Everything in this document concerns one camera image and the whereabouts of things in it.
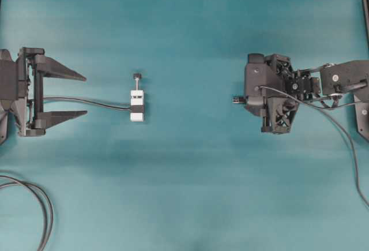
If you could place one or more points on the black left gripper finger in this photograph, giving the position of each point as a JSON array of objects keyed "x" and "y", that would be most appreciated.
[
  {"x": 51, "y": 68},
  {"x": 46, "y": 120}
]

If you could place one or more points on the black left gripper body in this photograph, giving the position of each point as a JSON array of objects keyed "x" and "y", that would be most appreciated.
[{"x": 19, "y": 107}]

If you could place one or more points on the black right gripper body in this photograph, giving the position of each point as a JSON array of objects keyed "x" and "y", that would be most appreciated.
[{"x": 280, "y": 110}]

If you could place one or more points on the white clamp with screw knob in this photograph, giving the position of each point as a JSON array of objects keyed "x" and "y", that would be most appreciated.
[{"x": 137, "y": 101}]

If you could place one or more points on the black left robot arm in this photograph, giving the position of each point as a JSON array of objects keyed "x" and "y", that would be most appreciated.
[{"x": 9, "y": 87}]

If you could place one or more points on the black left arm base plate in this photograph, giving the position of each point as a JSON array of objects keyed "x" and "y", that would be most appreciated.
[{"x": 3, "y": 126}]

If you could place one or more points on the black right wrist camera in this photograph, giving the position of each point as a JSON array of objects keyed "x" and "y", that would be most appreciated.
[{"x": 260, "y": 71}]

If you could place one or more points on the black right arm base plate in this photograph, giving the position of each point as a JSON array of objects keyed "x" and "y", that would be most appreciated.
[{"x": 361, "y": 110}]

